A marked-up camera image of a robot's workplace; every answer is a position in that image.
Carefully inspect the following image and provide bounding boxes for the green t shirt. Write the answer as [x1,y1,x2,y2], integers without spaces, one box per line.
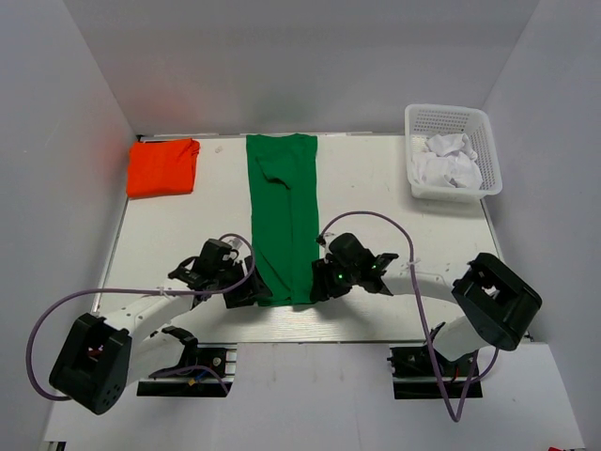
[246,134,319,307]

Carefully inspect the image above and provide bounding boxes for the white t shirt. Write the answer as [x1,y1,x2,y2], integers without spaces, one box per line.
[411,133,483,190]

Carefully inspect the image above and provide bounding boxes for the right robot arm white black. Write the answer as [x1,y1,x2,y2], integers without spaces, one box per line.
[310,233,542,362]

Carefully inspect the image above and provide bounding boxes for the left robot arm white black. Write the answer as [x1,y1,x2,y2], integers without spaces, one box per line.
[49,233,268,414]

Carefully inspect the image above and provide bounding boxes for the folded orange t shirt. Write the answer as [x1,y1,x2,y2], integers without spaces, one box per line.
[126,138,201,198]

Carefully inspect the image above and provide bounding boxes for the white plastic basket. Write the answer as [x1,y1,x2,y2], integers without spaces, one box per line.
[405,104,502,202]

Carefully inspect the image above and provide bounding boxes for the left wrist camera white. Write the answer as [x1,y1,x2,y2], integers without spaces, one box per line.
[224,237,243,260]

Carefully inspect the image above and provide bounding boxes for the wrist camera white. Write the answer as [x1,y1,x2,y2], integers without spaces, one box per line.
[316,231,336,249]
[224,237,243,260]

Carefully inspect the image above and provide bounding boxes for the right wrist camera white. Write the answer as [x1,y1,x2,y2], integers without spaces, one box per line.
[316,231,336,249]

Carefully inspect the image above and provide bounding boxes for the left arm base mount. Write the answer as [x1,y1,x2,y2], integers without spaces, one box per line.
[136,344,238,398]

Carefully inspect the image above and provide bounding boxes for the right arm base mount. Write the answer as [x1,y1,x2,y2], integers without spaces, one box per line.
[388,346,473,400]

